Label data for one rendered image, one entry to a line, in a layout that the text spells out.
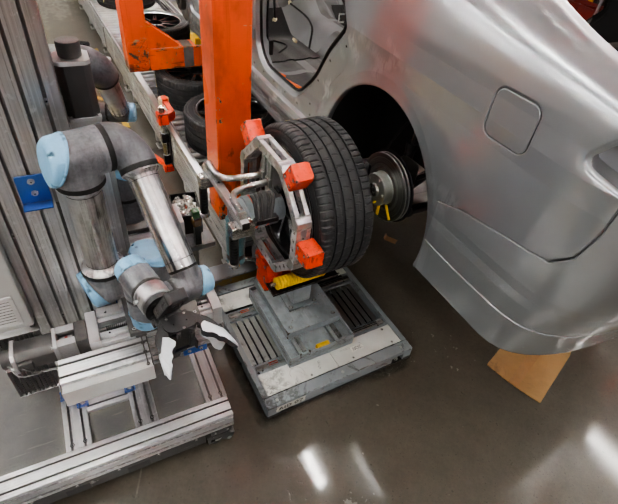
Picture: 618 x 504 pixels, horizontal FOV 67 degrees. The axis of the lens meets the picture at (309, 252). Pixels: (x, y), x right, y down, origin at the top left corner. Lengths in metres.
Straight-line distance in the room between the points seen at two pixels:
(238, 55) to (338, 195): 0.71
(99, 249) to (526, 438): 2.05
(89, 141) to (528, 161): 1.14
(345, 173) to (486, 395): 1.42
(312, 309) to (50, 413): 1.22
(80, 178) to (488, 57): 1.14
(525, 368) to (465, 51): 1.78
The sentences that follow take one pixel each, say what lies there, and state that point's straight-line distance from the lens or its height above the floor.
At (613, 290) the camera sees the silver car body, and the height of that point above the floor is 1.17.
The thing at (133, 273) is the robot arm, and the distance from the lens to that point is 1.12.
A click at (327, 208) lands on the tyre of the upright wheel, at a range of 1.69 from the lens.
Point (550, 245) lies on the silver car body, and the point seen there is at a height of 1.22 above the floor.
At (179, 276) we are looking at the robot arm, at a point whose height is 1.16.
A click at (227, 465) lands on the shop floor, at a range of 2.20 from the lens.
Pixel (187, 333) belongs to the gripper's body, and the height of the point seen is 1.23.
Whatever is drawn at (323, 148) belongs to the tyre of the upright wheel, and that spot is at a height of 1.16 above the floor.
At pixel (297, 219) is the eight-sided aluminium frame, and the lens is 1.69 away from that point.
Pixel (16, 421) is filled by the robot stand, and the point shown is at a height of 0.21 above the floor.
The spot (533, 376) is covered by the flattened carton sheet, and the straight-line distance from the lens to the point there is 2.81.
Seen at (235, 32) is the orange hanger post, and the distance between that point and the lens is 2.01.
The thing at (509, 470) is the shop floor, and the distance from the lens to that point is 2.47.
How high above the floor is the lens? 2.02
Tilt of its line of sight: 42 degrees down
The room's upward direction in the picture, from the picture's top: 7 degrees clockwise
